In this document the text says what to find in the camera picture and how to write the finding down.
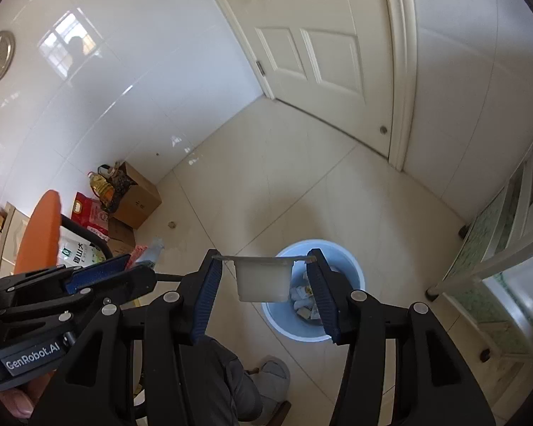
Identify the white plastic cup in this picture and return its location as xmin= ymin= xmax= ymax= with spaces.
xmin=214 ymin=255 xmax=316 ymax=303

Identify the cream lower kitchen cabinet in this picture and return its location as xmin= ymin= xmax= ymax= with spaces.
xmin=0 ymin=202 xmax=29 ymax=278

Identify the light blue trash bin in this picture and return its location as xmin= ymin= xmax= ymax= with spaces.
xmin=262 ymin=240 xmax=366 ymax=343

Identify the left hand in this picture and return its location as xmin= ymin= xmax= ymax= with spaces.
xmin=0 ymin=370 xmax=55 ymax=419

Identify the round orange table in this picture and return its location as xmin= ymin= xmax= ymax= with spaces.
xmin=14 ymin=190 xmax=61 ymax=275

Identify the red rice bag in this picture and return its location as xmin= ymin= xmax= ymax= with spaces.
xmin=71 ymin=192 xmax=109 ymax=241

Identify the brown cardboard box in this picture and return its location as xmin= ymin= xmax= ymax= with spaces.
xmin=111 ymin=162 xmax=161 ymax=229

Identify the grey trouser leg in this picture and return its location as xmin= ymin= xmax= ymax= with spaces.
xmin=181 ymin=337 xmax=263 ymax=425

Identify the green white shelf rack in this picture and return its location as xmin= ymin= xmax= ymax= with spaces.
xmin=425 ymin=142 xmax=533 ymax=360

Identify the grey slipper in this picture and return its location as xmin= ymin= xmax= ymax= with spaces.
xmin=247 ymin=356 xmax=292 ymax=425

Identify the white panelled door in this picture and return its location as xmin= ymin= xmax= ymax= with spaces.
xmin=216 ymin=0 xmax=417 ymax=169

